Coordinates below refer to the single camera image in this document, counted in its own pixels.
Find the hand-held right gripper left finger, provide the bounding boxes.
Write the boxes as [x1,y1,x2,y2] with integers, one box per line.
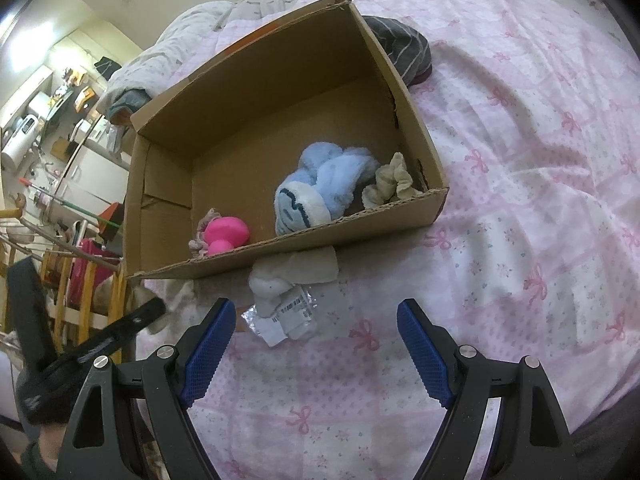
[57,298,236,480]

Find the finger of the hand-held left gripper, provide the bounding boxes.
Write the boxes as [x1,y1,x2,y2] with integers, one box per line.
[50,299,167,371]
[7,259,58,366]

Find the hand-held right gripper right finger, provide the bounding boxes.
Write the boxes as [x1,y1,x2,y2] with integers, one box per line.
[397,298,576,480]

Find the white socks with label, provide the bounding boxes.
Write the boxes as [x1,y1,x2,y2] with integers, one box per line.
[241,246,340,347]

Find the pink lace scrunchie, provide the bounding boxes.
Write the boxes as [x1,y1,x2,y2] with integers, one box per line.
[188,207,221,259]

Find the pink rubber toy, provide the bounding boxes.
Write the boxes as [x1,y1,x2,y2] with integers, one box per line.
[201,216,250,256]

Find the cream scrunchie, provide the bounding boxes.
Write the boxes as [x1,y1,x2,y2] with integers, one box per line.
[362,152,426,209]

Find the blue fluffy slipper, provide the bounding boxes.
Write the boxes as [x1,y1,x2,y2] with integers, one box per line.
[274,141,382,237]

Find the brown cardboard box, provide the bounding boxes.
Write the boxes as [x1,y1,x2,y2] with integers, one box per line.
[122,0,449,281]

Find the person's left forearm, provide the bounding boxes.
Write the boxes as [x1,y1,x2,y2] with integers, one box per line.
[20,422,66,480]

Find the red suitcase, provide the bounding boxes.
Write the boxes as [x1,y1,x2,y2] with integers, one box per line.
[67,237,123,313]

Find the white water heater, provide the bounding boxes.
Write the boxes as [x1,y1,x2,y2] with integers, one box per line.
[0,136,35,173]

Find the grey fuzzy cloth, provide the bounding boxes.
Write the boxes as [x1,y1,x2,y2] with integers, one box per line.
[565,400,640,480]

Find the blue grey clothes pile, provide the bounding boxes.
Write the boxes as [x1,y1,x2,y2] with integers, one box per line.
[107,87,151,126]

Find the black hanging garment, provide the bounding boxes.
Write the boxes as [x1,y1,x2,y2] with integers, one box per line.
[95,56,123,81]

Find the white floral quilt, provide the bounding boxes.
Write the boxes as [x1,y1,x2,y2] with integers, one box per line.
[107,0,451,106]

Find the grey striped cloth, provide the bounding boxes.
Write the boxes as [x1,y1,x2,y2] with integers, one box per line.
[361,15,433,86]

